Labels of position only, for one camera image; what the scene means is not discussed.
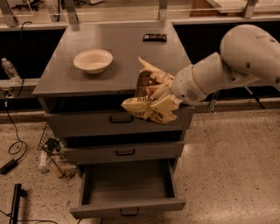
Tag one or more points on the grey drawer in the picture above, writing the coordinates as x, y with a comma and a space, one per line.
123, 152
127, 189
104, 123

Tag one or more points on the brown chip bag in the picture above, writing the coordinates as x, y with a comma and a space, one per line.
153, 99

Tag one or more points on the top grey drawer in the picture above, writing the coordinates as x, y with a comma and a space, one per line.
104, 123

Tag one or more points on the black stand on floor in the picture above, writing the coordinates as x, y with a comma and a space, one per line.
18, 193

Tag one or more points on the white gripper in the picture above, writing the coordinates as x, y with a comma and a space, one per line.
185, 84

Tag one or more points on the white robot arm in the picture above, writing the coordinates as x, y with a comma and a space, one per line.
247, 54

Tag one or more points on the clear bottle on floor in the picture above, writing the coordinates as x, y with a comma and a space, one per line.
42, 162

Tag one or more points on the black power adapter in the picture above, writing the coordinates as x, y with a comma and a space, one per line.
8, 167

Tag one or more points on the grey drawer cabinet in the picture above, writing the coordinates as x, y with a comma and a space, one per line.
64, 88

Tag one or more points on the clear plastic water bottle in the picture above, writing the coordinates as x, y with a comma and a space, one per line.
11, 71

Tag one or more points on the white paper bowl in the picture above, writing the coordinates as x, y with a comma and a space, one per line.
93, 61

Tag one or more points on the bottom grey drawer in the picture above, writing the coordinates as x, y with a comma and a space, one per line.
127, 189

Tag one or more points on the middle grey drawer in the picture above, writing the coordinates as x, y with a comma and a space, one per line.
123, 152

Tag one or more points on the wire mesh basket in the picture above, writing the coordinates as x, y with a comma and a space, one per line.
48, 141

